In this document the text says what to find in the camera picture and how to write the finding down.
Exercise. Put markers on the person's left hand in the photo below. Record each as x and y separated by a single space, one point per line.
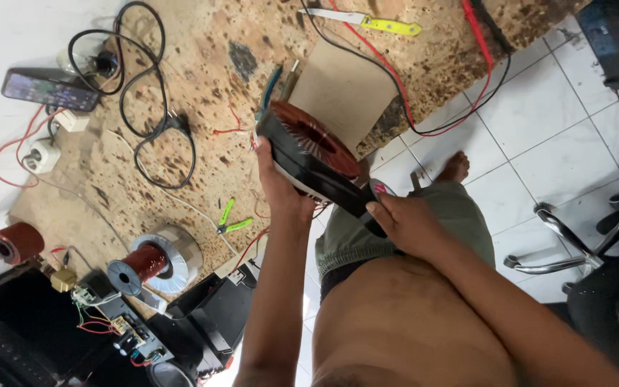
281 189

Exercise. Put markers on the person's right hand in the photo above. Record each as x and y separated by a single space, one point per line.
415 226

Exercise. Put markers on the black tape strip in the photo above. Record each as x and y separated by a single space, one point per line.
324 177

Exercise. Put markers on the copper toroidal coil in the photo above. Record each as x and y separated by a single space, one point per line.
315 141

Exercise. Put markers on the person's grey shorts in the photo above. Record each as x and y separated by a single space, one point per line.
449 215

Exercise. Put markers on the person's foot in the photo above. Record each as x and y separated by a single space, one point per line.
453 167

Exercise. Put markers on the brown cardboard piece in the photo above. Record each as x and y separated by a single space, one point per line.
344 92

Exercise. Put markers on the silver toroidal core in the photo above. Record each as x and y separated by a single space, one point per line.
178 264

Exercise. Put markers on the black amplifier case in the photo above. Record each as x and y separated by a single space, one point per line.
202 320

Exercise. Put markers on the chrome chair base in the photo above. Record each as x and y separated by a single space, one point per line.
573 242

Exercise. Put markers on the electronic circuit board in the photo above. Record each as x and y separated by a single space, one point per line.
127 329

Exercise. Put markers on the white power adapter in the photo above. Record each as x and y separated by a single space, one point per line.
72 120

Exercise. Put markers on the clear light bulb with socket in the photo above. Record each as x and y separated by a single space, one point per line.
90 62

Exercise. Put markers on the black smartphone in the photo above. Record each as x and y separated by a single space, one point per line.
50 89

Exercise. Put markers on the brown tape roll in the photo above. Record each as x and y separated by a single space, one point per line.
15 243

